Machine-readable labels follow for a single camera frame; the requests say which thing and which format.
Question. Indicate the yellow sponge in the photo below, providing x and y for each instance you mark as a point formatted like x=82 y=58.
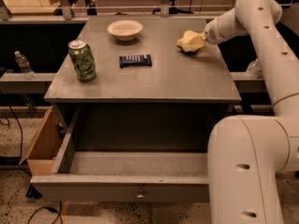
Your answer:
x=191 y=41

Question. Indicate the white bowl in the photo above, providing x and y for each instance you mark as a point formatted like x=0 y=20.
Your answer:
x=125 y=30

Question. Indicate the grey side shelf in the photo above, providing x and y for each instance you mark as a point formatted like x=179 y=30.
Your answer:
x=246 y=84
x=18 y=83

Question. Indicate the grey wooden cabinet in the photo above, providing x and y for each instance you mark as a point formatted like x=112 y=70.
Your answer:
x=173 y=78

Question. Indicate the metal railing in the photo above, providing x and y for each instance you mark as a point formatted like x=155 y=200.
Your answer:
x=70 y=9

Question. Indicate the clear plastic water bottle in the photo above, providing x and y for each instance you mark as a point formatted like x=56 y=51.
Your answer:
x=24 y=65

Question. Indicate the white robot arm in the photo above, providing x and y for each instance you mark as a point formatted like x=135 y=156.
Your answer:
x=245 y=152

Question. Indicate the grey side shelf right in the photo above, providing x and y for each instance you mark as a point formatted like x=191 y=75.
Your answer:
x=246 y=84

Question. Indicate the grey open top drawer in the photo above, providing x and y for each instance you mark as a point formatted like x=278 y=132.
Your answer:
x=110 y=152

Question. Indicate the grey side shelf left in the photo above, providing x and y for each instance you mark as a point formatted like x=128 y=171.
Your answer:
x=18 y=83

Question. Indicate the metal drawer knob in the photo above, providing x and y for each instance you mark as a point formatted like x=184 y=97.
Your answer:
x=140 y=196

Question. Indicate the green soda can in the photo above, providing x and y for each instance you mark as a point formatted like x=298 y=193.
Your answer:
x=82 y=60

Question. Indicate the brown cardboard box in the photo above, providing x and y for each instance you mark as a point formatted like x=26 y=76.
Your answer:
x=44 y=146

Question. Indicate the blue snack bar wrapper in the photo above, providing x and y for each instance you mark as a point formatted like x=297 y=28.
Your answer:
x=135 y=60

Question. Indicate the clear sanitizer pump bottle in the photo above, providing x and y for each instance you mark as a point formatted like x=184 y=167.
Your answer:
x=254 y=70

